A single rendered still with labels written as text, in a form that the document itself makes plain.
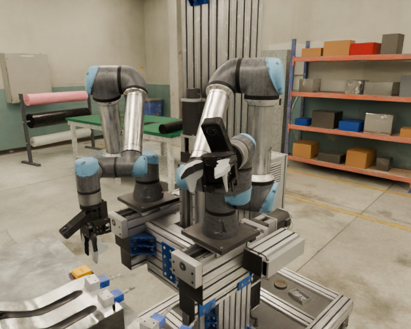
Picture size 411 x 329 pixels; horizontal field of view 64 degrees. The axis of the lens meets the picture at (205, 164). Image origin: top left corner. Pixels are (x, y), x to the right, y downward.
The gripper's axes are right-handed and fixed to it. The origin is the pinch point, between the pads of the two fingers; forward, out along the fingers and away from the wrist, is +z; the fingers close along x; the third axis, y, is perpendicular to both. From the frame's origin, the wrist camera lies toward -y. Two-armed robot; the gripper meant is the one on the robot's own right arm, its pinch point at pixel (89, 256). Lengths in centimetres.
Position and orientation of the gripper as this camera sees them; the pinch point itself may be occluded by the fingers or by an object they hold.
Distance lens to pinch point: 127.3
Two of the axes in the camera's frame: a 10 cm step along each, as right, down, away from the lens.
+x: -6.8, -2.0, 7.0
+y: 7.3, -1.9, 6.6
